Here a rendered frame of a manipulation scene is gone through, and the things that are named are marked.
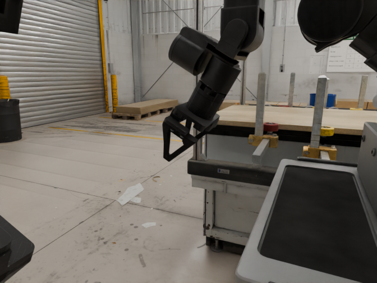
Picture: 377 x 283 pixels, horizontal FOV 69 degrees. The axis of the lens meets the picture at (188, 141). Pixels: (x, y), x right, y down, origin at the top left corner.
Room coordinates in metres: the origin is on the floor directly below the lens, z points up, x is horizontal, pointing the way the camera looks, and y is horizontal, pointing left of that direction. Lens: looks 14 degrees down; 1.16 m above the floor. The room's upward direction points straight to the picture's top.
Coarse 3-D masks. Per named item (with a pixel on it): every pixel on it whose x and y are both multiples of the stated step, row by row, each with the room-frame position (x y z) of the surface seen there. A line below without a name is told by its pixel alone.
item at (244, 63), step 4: (244, 64) 2.41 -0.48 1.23; (244, 68) 2.40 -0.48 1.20; (244, 72) 2.40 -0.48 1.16; (244, 76) 2.40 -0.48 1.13; (244, 80) 2.40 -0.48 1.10; (244, 84) 2.40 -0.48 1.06; (244, 88) 2.40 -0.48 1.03; (240, 92) 2.41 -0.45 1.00; (244, 92) 2.40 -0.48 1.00; (240, 96) 2.41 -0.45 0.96; (244, 96) 2.40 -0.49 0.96; (240, 100) 2.41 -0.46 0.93; (244, 100) 2.40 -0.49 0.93; (240, 104) 2.41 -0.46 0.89; (244, 104) 2.41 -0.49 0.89
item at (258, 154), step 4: (264, 140) 1.23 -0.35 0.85; (268, 140) 1.23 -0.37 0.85; (260, 144) 1.15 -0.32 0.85; (264, 144) 1.15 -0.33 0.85; (268, 144) 1.22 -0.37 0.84; (256, 148) 1.09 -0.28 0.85; (260, 148) 1.09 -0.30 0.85; (264, 148) 1.10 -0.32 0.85; (256, 152) 1.03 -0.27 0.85; (260, 152) 1.03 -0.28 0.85; (264, 152) 1.10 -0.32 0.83; (252, 156) 1.00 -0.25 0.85; (256, 156) 0.99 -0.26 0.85; (260, 156) 1.00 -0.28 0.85; (252, 160) 1.00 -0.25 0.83; (256, 160) 0.99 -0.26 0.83; (260, 160) 1.01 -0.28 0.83
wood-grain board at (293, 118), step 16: (224, 112) 1.83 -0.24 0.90; (240, 112) 1.83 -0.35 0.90; (272, 112) 1.83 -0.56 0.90; (288, 112) 1.83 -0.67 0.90; (304, 112) 1.83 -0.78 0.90; (336, 112) 1.83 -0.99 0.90; (352, 112) 1.83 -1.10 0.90; (368, 112) 1.83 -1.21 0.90; (288, 128) 1.38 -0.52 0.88; (304, 128) 1.35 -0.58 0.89; (336, 128) 1.29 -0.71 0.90; (352, 128) 1.28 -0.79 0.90
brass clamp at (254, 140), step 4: (252, 136) 1.28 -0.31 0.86; (256, 136) 1.28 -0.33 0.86; (260, 136) 1.27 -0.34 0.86; (264, 136) 1.26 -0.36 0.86; (268, 136) 1.26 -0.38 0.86; (272, 136) 1.26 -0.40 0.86; (252, 140) 1.28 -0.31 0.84; (256, 140) 1.28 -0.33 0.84; (260, 140) 1.27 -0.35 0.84; (272, 140) 1.25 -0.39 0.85; (276, 140) 1.24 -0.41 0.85; (252, 144) 1.28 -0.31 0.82; (256, 144) 1.28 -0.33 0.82; (272, 144) 1.25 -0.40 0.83; (276, 144) 1.24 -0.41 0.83
